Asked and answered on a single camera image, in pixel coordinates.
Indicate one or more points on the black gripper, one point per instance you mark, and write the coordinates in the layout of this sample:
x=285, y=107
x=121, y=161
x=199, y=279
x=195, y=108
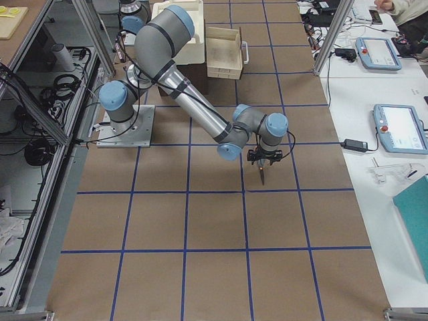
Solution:
x=261, y=162

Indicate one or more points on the grey orange scissors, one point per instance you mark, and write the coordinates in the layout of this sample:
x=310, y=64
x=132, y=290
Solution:
x=260, y=164

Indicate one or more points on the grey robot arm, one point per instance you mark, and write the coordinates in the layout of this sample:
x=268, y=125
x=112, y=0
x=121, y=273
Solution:
x=156, y=45
x=134, y=14

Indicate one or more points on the black power adapter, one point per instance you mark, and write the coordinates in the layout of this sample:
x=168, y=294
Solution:
x=355, y=145

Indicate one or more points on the black power brick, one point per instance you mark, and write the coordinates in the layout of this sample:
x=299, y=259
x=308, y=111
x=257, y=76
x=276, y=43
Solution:
x=347, y=54

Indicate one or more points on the near teach pendant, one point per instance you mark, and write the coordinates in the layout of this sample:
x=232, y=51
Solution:
x=399, y=129

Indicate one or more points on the teach pendant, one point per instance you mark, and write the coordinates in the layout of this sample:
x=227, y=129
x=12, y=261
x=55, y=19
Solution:
x=377, y=54
x=399, y=129

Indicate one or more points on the far teach pendant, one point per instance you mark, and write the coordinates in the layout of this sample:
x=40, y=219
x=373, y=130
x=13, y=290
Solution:
x=377, y=54

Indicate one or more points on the teal foam board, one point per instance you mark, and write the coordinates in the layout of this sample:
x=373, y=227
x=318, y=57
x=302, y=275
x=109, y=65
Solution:
x=412, y=205

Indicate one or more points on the person in beige top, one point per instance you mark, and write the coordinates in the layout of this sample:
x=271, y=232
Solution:
x=402, y=11

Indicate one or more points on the white cylinder speaker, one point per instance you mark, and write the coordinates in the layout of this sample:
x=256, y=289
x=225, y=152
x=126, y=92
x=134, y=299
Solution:
x=63, y=56

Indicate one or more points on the white crumpled cloth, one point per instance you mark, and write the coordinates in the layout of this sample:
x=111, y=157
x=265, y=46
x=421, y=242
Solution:
x=11, y=227

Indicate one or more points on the wooden board with yellow pieces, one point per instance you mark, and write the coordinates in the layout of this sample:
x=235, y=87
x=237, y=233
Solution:
x=11, y=17

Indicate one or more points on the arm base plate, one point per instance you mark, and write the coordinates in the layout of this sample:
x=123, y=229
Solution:
x=135, y=132

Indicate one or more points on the aluminium frame post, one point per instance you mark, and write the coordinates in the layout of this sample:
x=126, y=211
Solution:
x=332, y=34

